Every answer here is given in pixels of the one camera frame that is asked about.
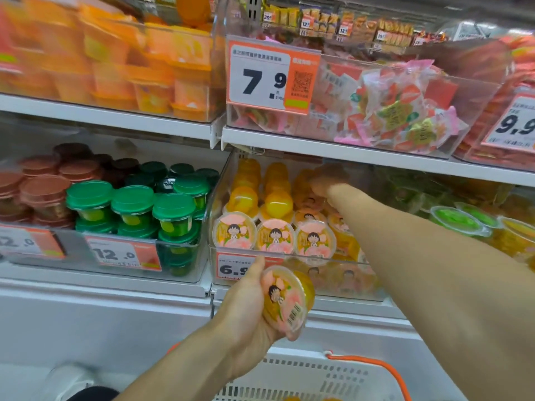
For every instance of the person's right hand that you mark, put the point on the person's right hand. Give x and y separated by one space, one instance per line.
332 179

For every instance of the person's left hand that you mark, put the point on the person's left hand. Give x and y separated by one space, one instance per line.
240 321

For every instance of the person's right fingers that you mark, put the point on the person's right fingers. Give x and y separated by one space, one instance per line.
328 173

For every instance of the person's left thumb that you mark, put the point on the person's left thumb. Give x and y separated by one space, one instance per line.
253 275

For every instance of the yellow jelly cup cartoon lid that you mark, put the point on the yellow jelly cup cartoon lid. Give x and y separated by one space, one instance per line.
288 302

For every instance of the person's left forearm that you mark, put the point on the person's left forearm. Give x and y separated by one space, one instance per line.
184 367

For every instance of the person's right forearm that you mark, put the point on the person's right forearm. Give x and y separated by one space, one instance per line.
439 279

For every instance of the clear bin of yellow cups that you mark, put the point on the clear bin of yellow cups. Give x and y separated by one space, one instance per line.
234 283

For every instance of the pile of yellow cartoon jelly cups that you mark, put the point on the pile of yellow cartoon jelly cups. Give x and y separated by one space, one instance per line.
276 233

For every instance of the white metal shelf board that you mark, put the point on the white metal shelf board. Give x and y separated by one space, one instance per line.
104 283
104 116
376 156

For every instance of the pile of pink candy bags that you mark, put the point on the pile of pink candy bags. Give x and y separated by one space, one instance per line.
397 112

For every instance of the large orange white price tag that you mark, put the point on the large orange white price tag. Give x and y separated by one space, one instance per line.
267 79

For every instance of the white plastic shopping basket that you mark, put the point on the white plastic shopping basket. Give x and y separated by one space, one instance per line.
309 380

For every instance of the green lid flat jelly cup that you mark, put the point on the green lid flat jelly cup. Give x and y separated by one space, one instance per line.
457 221
485 212

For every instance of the group of green lid cups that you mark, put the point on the group of green lid cups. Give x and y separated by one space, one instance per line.
133 204

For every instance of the clear bin of red packets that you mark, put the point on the clear bin of red packets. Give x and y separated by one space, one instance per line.
472 156

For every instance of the clear bin of orange packs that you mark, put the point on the clear bin of orange packs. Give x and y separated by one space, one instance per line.
217 79

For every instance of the row of small snack packets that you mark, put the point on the row of small snack packets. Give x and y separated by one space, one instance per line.
355 27

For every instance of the clear bin of candy bags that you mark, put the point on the clear bin of candy bags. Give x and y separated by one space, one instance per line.
472 104

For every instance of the group of dark lid cups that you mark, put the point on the group of dark lid cups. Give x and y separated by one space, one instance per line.
113 164

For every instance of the clear bin of lidded cups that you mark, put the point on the clear bin of lidded cups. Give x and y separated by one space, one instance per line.
71 246

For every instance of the yellow flat jelly cup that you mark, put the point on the yellow flat jelly cup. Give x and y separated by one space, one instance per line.
516 238

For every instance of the round orange jelly cup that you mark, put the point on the round orange jelly cup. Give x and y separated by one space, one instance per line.
193 8

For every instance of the pile of red snack packets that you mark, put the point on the pile of red snack packets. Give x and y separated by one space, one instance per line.
522 70

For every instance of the group of brown lid cups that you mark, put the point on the group of brown lid cups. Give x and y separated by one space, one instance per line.
44 190

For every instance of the pile of orange jelly packs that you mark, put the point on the pile of orange jelly packs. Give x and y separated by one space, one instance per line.
104 58

